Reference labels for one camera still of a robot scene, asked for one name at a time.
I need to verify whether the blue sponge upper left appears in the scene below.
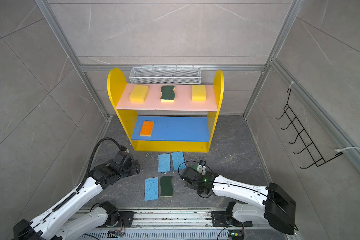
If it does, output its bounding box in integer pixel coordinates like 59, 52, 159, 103
158, 154, 171, 173

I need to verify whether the left black corrugated cable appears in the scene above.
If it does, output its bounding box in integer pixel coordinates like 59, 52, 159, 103
52, 137, 122, 212

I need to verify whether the black wire hook rack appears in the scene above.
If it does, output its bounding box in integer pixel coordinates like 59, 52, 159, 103
275, 89, 343, 170

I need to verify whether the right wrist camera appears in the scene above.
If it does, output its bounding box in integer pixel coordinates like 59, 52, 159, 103
197, 161, 207, 176

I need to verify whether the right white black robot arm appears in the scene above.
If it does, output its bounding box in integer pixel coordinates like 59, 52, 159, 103
178, 166, 298, 235

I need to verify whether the dark green sponge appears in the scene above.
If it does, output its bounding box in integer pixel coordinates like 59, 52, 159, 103
160, 176, 174, 198
160, 86, 175, 103

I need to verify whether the blue sponge upper right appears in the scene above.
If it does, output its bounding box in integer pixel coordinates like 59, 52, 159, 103
171, 152, 186, 171

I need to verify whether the white wire mesh basket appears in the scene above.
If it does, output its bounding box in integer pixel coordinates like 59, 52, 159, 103
129, 67, 202, 85

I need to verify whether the orange sponge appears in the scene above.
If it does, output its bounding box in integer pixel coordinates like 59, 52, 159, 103
140, 121, 155, 137

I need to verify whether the yellow sponge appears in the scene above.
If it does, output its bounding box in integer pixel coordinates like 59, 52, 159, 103
192, 85, 207, 102
129, 85, 149, 104

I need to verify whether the blue sponge lower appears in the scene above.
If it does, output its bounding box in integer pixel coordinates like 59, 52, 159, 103
144, 177, 159, 201

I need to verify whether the blue sponge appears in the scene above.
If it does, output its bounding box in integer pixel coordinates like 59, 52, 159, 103
158, 154, 171, 173
171, 152, 186, 171
144, 177, 159, 201

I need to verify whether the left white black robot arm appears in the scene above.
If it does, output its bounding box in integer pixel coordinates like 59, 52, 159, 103
13, 151, 140, 240

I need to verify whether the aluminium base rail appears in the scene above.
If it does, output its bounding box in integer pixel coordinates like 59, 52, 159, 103
78, 210, 299, 240

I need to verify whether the yellow pink blue shelf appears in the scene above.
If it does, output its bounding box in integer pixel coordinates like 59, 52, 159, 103
107, 69, 225, 153

